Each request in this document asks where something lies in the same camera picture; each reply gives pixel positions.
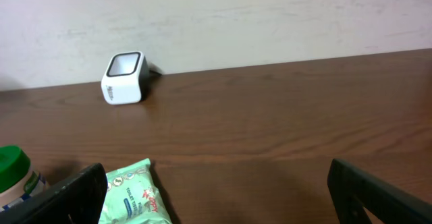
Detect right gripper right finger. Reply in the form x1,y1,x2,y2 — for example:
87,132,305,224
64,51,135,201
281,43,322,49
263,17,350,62
327,159,431,224

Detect white barcode scanner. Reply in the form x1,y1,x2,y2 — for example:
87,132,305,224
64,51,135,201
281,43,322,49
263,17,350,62
101,51,150,105

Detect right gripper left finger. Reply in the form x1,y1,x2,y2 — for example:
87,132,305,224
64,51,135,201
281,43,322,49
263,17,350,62
1,163,107,224

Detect green lid white jar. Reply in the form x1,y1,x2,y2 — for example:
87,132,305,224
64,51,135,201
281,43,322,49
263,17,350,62
1,145,49,212

